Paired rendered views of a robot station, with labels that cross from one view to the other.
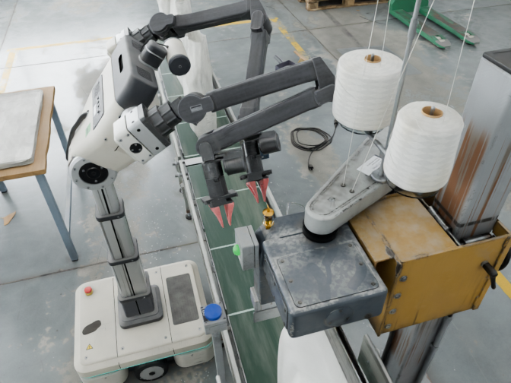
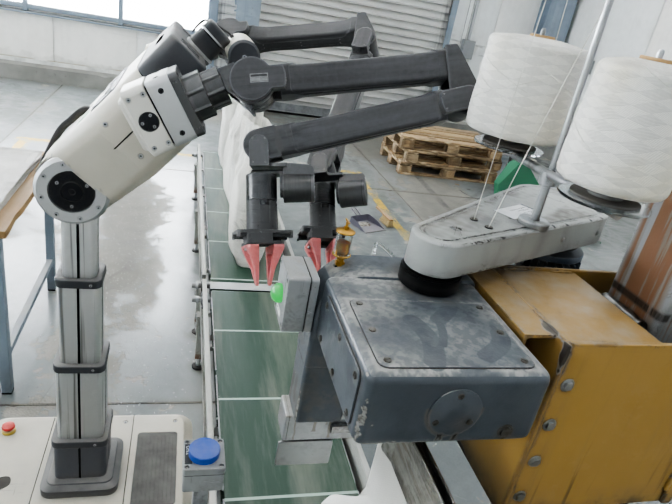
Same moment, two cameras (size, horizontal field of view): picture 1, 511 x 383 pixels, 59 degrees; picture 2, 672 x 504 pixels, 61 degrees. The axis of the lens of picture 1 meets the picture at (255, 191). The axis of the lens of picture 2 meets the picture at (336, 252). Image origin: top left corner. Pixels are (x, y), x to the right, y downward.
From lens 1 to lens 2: 48 cm
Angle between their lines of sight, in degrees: 17
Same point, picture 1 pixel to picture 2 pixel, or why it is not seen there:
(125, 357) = not seen: outside the picture
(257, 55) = not seen: hidden behind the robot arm
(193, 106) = (255, 74)
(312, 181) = not seen: hidden behind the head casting
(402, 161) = (602, 134)
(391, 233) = (547, 308)
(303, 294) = (394, 351)
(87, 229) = (42, 356)
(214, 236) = (228, 382)
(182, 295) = (156, 463)
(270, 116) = (368, 119)
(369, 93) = (537, 72)
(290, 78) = (408, 69)
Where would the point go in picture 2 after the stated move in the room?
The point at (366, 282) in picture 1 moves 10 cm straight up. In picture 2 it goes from (512, 357) to (539, 285)
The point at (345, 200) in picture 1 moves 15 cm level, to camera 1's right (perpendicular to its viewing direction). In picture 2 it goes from (479, 233) to (578, 251)
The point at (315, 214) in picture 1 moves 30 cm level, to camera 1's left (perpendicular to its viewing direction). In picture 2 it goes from (428, 236) to (211, 198)
